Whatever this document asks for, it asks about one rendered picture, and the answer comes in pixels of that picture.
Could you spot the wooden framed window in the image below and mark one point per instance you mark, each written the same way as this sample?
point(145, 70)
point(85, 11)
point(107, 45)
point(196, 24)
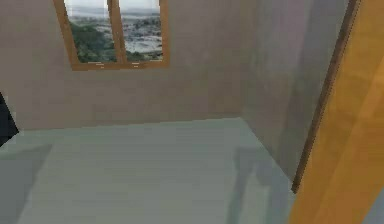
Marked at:
point(116, 40)

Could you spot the orange wooden room door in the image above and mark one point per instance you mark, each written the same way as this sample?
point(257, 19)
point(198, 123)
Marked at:
point(346, 133)

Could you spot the black furniture block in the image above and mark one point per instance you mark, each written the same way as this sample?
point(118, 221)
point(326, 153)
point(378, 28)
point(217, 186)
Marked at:
point(6, 125)

